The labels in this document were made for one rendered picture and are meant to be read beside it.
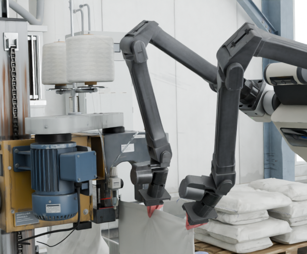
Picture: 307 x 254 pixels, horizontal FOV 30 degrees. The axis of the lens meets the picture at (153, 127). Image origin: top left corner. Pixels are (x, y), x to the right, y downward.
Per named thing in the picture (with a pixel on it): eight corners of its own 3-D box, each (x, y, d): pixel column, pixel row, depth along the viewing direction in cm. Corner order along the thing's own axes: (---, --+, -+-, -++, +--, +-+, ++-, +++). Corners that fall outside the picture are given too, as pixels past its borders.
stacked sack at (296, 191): (325, 199, 535) (325, 183, 534) (291, 204, 512) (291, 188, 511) (273, 190, 592) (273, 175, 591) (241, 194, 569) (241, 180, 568)
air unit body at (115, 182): (124, 208, 213) (123, 167, 212) (112, 210, 210) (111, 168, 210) (118, 206, 217) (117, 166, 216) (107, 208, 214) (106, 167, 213)
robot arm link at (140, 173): (171, 151, 193) (160, 145, 201) (140, 153, 188) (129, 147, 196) (169, 185, 195) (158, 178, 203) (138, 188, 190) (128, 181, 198)
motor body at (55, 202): (86, 218, 189) (84, 142, 188) (42, 225, 181) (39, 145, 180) (67, 211, 202) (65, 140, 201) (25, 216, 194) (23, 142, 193)
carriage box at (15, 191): (94, 220, 212) (91, 135, 211) (3, 234, 194) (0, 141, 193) (67, 210, 233) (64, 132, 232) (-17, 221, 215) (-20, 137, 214)
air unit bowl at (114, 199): (120, 206, 212) (119, 189, 212) (113, 207, 211) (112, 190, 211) (116, 204, 215) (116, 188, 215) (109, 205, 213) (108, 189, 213)
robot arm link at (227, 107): (248, 65, 139) (236, 43, 148) (225, 67, 139) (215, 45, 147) (236, 194, 165) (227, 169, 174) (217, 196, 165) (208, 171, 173)
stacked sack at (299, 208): (341, 212, 533) (341, 196, 532) (288, 222, 497) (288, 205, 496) (305, 205, 570) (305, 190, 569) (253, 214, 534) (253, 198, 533)
